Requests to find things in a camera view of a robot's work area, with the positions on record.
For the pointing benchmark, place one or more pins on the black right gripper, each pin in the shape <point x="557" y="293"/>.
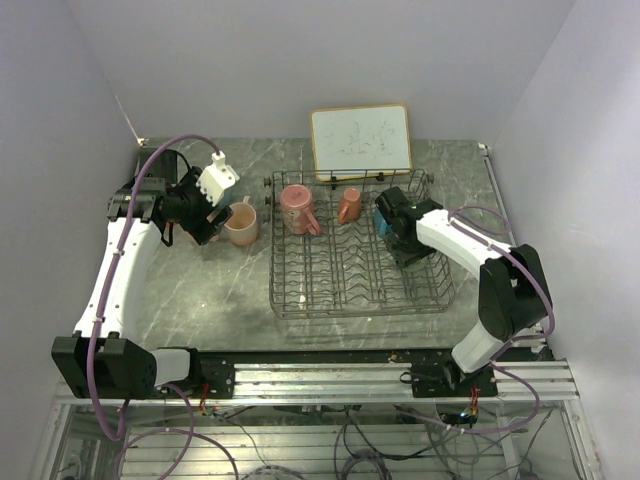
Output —
<point x="401" y="258"/>

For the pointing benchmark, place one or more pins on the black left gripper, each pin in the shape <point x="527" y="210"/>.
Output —
<point x="201" y="228"/>

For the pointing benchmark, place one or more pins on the dark blue textured mug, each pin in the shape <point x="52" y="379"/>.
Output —
<point x="382" y="228"/>

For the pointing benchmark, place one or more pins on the mint green mug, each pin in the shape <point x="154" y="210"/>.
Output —
<point x="419" y="264"/>

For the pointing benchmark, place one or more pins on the salmon pink mug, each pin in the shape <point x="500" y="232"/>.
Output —
<point x="242" y="228"/>

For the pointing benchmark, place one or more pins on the light blue mug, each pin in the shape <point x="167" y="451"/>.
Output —
<point x="227" y="200"/>

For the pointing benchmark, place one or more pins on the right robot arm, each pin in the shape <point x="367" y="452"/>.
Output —
<point x="513" y="294"/>

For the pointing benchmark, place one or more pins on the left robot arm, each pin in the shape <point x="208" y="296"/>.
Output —
<point x="102" y="356"/>

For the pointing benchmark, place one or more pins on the small coral mug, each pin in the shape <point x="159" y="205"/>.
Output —
<point x="350" y="205"/>

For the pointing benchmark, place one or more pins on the yellow framed whiteboard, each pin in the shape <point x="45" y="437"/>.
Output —
<point x="356" y="142"/>

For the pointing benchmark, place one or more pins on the pink patterned mug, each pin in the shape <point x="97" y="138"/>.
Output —
<point x="298" y="210"/>

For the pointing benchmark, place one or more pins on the grey wire dish rack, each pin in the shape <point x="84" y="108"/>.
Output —
<point x="347" y="270"/>

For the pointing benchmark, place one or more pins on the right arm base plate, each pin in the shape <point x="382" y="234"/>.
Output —
<point x="433" y="373"/>

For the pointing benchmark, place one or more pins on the aluminium frame rail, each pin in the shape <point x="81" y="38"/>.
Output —
<point x="299" y="384"/>

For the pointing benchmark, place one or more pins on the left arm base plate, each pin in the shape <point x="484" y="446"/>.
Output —
<point x="205" y="377"/>

